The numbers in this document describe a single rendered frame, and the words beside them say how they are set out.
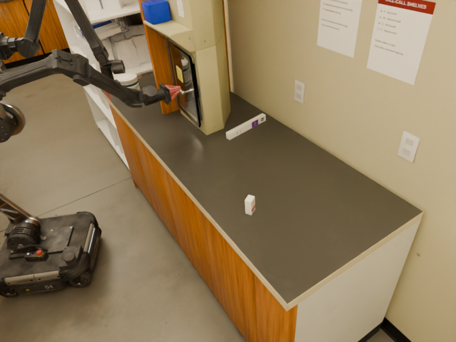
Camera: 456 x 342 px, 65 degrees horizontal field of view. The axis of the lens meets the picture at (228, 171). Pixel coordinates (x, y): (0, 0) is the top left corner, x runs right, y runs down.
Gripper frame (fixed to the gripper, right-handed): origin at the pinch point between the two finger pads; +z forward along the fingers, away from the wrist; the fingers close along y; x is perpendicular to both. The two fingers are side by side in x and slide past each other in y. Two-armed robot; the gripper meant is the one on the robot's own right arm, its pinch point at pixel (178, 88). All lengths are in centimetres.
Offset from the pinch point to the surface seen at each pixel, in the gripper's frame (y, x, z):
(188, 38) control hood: 27.8, -11.5, 4.1
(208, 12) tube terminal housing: 36.5, -11.5, 16.0
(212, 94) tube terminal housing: -3.5, -11.4, 13.3
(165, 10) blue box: 36.1, 9.4, 4.2
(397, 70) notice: 23, -88, 50
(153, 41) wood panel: 18.2, 25.6, 0.3
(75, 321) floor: -120, -8, -97
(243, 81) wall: -16, 14, 50
